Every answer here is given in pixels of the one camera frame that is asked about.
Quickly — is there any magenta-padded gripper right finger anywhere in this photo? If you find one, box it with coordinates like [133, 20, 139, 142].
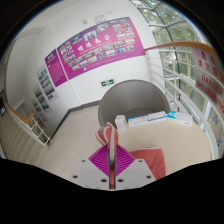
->
[114, 144, 157, 191]

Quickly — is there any white stair railing orange handrail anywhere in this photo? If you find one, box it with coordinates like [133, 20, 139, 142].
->
[2, 99, 53, 150]

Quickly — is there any pink towel with white trim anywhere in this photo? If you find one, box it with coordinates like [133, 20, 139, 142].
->
[95, 121, 167, 191]

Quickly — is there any flat white box teal corner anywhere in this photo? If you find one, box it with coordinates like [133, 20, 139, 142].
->
[166, 110, 194, 127]

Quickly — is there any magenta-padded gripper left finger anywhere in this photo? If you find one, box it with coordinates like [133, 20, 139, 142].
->
[71, 144, 112, 191]

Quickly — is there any small magenta text poster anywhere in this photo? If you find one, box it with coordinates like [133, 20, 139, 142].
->
[44, 48, 69, 89]

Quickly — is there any small upright white box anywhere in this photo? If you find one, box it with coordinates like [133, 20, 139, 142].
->
[114, 114, 129, 132]

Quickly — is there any grey round-backed chair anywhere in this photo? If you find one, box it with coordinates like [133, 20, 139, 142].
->
[97, 79, 171, 129]

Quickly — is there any flat white blue box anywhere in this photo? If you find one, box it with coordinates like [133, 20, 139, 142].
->
[147, 110, 169, 123]
[127, 115, 150, 129]

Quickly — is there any large magenta photo poster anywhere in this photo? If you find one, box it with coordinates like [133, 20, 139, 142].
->
[56, 16, 147, 81]

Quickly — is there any red-lettered warning sign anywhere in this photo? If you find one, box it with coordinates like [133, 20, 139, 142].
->
[191, 47, 224, 117]

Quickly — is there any row of wall photo panels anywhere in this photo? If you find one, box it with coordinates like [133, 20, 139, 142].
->
[31, 64, 60, 116]

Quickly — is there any green exit sign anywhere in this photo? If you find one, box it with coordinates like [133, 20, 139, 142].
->
[100, 78, 116, 88]

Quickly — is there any white railing with orange handrail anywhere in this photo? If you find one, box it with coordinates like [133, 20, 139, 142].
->
[143, 41, 224, 162]

